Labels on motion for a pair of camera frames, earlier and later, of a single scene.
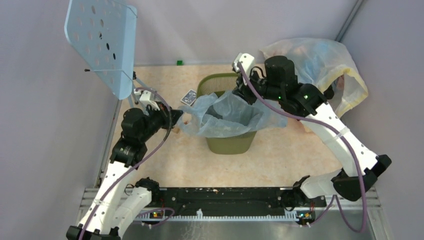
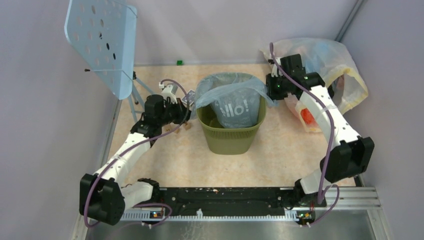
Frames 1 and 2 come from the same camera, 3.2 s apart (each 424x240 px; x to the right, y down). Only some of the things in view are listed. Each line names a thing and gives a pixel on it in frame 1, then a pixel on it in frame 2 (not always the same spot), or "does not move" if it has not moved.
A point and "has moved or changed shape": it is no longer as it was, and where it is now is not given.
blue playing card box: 189,97 does not move
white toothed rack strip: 199,216 does not move
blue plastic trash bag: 224,114 has moved or changed shape
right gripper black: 242,90 → 270,79
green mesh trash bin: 215,83 → 219,140
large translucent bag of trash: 321,62 does not move
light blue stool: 103,33 does not move
